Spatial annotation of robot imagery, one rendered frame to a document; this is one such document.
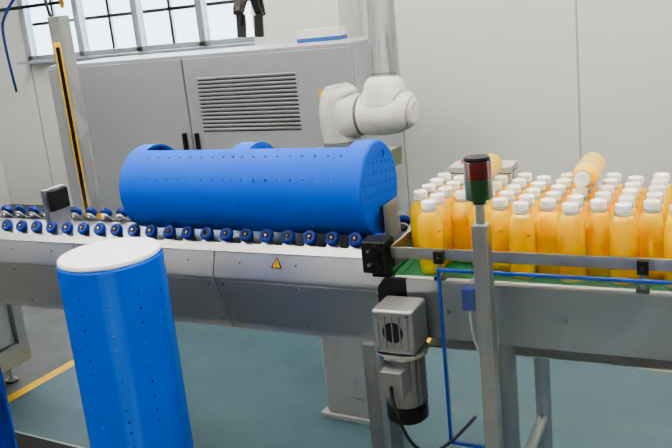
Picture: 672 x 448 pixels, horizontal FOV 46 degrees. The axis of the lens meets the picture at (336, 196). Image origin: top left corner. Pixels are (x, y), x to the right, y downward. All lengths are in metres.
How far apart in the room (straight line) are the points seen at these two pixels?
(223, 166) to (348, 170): 0.43
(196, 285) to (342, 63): 1.75
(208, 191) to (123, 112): 2.51
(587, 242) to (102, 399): 1.33
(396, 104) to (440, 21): 2.34
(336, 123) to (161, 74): 1.91
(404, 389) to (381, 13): 1.41
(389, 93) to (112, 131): 2.52
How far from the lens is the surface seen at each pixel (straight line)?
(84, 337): 2.23
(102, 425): 2.33
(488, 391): 2.03
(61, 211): 3.13
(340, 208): 2.26
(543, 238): 2.08
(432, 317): 2.16
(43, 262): 3.05
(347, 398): 3.29
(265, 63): 4.26
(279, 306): 2.52
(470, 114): 5.15
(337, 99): 2.97
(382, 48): 2.91
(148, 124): 4.83
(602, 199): 2.07
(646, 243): 2.05
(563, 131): 5.01
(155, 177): 2.61
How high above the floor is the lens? 1.62
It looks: 13 degrees down
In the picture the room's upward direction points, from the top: 6 degrees counter-clockwise
